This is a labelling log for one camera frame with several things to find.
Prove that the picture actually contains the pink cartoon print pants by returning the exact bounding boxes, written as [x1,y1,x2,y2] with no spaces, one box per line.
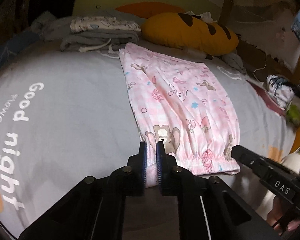
[119,43,240,187]

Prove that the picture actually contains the yellow striped plush pillow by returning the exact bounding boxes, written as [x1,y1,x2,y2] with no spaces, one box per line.
[141,12,239,56]

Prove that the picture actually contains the blue cloth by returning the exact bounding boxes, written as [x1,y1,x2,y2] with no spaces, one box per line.
[0,31,39,67]

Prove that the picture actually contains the green packet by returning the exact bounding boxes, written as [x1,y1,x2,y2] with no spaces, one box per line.
[286,103,300,127]

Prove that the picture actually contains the folded white cartoon print garment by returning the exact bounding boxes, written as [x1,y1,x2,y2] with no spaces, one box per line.
[70,16,141,33]

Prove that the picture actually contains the folded grey drawstring pants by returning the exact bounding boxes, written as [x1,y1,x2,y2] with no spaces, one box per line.
[30,9,145,54]

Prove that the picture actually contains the orange pillow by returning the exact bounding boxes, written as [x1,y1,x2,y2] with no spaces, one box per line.
[115,2,184,18]

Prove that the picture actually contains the person's right hand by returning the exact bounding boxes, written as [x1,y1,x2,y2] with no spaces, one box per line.
[266,197,300,233]

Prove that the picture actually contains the black and white crumpled cloth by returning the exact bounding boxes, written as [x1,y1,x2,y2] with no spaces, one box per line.
[266,75,295,110]

